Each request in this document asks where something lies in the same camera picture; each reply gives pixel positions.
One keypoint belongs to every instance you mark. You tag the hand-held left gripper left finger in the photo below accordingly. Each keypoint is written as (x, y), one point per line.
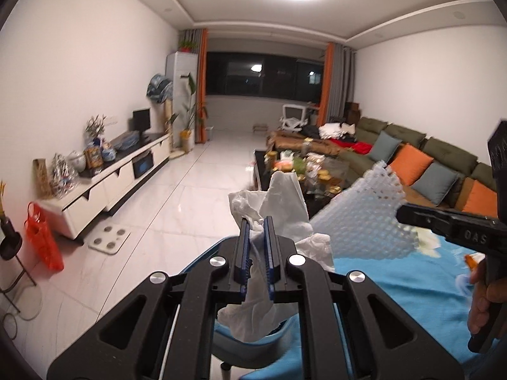
(242, 253)

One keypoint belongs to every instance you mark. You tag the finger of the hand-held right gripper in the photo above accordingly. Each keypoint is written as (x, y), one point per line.
(420, 217)

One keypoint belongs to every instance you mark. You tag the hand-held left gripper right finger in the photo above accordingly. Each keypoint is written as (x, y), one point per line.
(270, 257)

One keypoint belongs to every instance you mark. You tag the white tissue paper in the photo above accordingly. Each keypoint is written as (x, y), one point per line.
(285, 206)

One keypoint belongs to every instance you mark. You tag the white foam net sleeve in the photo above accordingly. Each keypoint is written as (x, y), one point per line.
(356, 221)

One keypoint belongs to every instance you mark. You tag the blue trash bin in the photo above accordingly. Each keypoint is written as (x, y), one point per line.
(277, 344)

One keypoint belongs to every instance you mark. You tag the person's right hand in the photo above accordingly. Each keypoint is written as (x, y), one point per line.
(477, 304)

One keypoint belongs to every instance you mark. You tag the orange square cushion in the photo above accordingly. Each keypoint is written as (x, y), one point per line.
(481, 200)
(410, 164)

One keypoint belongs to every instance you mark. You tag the grey-blue square cushion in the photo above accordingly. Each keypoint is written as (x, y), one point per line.
(385, 146)
(435, 184)

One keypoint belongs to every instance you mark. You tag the clear plastic bag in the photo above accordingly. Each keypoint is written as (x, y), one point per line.
(464, 285)

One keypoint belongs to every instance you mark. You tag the green sofa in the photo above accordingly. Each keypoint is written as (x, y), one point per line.
(447, 152)

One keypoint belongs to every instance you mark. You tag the black coffee table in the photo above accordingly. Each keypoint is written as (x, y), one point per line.
(263, 178)

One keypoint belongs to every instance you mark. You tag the red cloth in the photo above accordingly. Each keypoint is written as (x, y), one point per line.
(354, 146)

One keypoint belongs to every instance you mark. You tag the cluster of glass jars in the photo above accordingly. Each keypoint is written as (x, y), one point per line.
(313, 166)

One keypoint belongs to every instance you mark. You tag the brown leather ottoman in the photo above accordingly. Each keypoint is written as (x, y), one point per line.
(293, 140)

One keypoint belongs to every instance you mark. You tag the pile of white clothes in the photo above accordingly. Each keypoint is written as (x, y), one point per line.
(336, 130)

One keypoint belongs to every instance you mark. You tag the dark brown box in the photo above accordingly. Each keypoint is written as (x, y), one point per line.
(352, 113)

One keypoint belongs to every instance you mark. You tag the small white waste bin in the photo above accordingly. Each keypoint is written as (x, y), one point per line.
(208, 133)

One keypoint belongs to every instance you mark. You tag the small wooden stool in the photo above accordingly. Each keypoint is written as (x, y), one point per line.
(260, 127)

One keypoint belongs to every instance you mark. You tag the black appliance blue display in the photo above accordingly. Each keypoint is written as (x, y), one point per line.
(143, 166)

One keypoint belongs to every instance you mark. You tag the black clothes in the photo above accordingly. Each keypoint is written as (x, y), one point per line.
(311, 131)

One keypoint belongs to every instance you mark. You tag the white bathroom scale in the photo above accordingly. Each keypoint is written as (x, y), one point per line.
(109, 240)

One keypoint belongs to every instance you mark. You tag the white TV cabinet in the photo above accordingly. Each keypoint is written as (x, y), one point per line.
(119, 182)

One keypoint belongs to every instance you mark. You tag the white office chair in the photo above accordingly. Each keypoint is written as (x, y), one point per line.
(293, 115)

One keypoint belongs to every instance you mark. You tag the tall leafy potted plant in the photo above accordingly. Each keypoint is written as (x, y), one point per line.
(192, 114)

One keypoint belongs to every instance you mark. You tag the orange and grey curtain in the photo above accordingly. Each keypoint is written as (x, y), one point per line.
(202, 87)
(334, 83)

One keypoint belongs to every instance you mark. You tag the small black monitor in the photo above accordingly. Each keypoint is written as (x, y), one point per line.
(141, 120)

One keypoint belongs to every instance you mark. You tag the blue and white porcelain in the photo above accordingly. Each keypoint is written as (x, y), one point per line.
(108, 152)

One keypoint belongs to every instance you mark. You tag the white standing air conditioner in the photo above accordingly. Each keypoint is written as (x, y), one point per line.
(180, 95)

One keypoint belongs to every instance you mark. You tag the framed picture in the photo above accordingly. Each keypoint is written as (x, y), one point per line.
(94, 157)

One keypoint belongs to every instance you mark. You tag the dark wide window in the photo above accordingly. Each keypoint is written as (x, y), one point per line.
(245, 75)

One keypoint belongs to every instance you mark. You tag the standing fan with cover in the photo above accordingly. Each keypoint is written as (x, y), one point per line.
(159, 85)

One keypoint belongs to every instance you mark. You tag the white ceramic jar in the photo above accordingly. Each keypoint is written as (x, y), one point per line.
(77, 161)

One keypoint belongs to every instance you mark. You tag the vase with olive branches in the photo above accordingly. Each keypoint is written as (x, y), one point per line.
(96, 128)

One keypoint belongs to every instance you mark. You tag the clear wrapped gift basket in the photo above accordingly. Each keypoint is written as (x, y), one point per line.
(63, 176)

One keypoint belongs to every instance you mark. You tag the red plastic bag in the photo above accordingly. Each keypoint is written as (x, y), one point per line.
(43, 241)

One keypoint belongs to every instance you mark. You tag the brown tea box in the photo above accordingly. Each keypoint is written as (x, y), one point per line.
(41, 178)

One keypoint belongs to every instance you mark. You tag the small green potted plant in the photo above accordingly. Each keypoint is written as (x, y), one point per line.
(187, 45)

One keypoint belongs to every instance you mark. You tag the black metal side table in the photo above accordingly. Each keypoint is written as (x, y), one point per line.
(10, 245)

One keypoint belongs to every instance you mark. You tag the black vase with wheat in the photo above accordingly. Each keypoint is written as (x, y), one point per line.
(6, 221)

